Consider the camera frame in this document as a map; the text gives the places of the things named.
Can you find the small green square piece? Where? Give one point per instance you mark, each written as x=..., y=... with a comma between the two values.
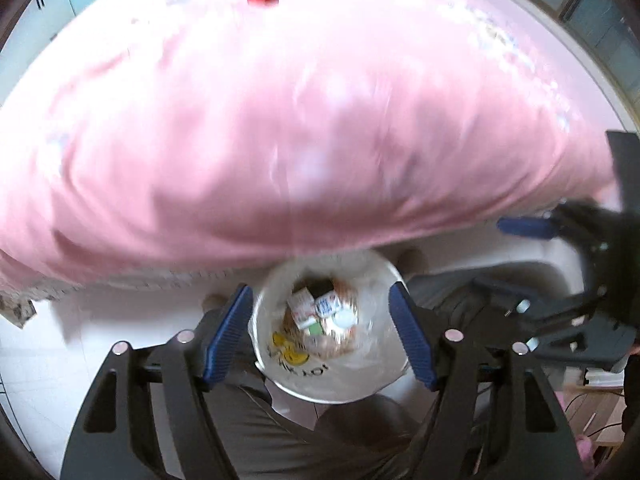
x=315, y=329

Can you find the pink fleece garment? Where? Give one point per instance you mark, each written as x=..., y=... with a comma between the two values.
x=583, y=449

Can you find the cream wardrobe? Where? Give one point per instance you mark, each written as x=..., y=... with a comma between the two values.
x=45, y=5

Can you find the white papers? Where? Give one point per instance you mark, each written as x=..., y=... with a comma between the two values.
x=602, y=376

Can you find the dark framed window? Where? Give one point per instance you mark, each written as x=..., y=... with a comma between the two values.
x=600, y=25

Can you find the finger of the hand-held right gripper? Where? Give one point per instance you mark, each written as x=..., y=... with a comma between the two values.
x=545, y=310
x=525, y=226

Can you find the pink floral bedsheet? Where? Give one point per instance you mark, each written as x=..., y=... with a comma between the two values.
x=300, y=135

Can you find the wooden furniture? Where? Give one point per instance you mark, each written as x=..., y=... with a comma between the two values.
x=600, y=407

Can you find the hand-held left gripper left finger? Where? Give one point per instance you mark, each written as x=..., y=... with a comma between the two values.
x=227, y=332

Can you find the orange snack wrapper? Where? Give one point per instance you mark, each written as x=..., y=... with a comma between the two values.
x=345, y=342

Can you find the person's left leg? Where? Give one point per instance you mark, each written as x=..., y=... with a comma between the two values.
x=280, y=435

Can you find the large white milk carton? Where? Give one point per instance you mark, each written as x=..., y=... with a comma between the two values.
x=327, y=304

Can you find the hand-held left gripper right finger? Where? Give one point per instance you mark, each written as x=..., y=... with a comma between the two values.
x=412, y=340

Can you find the white trash bin with bag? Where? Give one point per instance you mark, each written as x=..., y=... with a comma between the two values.
x=290, y=356

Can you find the small white carton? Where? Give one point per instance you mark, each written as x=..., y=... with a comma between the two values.
x=301, y=306

